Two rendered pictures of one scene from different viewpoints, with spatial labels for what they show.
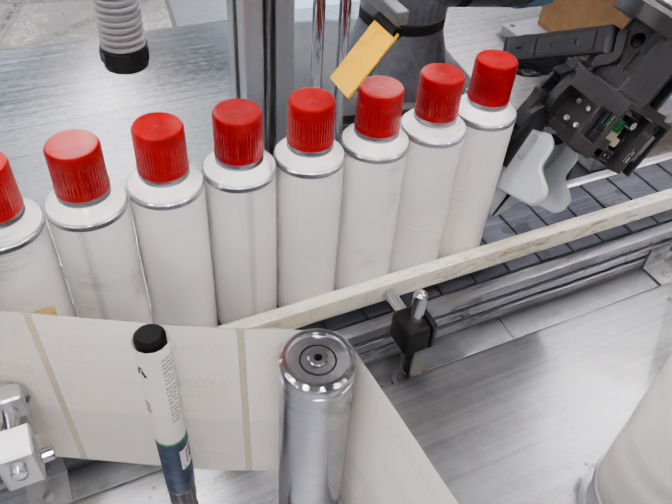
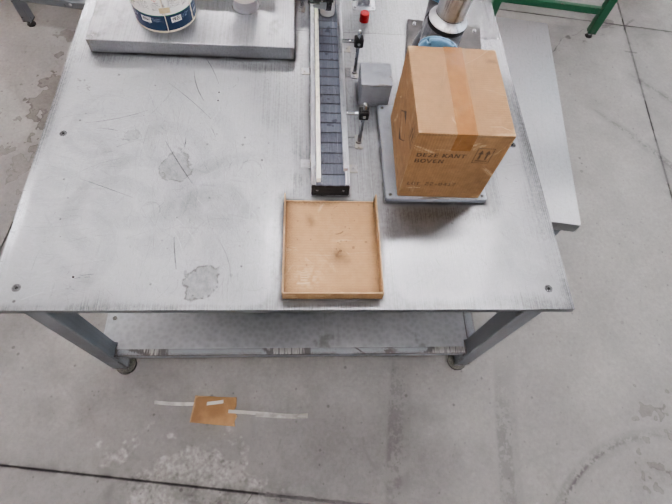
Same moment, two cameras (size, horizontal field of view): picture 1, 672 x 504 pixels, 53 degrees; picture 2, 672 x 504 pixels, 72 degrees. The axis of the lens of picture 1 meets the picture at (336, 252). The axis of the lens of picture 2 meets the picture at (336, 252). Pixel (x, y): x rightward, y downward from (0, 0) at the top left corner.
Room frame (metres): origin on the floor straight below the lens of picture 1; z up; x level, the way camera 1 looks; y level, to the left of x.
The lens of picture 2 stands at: (1.10, -1.45, 1.95)
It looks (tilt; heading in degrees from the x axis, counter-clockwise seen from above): 63 degrees down; 109
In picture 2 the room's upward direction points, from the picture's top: 9 degrees clockwise
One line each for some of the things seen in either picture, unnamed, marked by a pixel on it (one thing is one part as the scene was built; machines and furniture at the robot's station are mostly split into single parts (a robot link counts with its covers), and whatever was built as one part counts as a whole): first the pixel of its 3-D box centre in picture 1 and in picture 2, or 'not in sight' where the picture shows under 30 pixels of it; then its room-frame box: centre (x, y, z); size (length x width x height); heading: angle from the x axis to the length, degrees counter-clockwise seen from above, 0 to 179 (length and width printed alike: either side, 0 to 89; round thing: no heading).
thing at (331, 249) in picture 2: not in sight; (331, 244); (0.90, -0.91, 0.85); 0.30 x 0.26 x 0.04; 118
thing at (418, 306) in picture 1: (412, 340); not in sight; (0.35, -0.07, 0.89); 0.03 x 0.03 x 0.12; 28
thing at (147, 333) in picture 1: (170, 435); not in sight; (0.20, 0.09, 0.97); 0.02 x 0.02 x 0.19
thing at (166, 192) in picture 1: (174, 243); not in sight; (0.35, 0.12, 0.98); 0.05 x 0.05 x 0.20
